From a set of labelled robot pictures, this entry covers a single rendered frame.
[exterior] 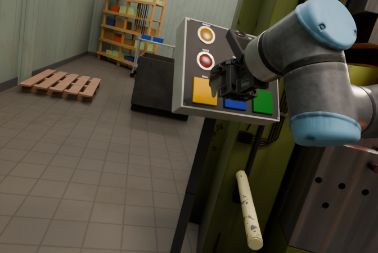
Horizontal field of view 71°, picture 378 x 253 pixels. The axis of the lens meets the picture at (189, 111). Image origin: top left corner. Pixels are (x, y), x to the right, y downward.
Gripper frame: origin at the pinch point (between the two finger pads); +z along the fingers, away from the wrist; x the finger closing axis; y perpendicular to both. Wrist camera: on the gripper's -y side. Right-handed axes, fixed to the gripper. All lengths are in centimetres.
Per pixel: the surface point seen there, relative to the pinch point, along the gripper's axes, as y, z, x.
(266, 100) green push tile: 0.5, 4.9, 21.2
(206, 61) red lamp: -8.4, 5.3, 0.3
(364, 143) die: 10, 6, 66
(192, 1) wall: -572, 687, 276
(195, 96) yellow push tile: 3.2, 4.9, -3.1
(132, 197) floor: 40, 140, 10
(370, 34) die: -25, -8, 55
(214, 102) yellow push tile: 3.8, 4.9, 2.7
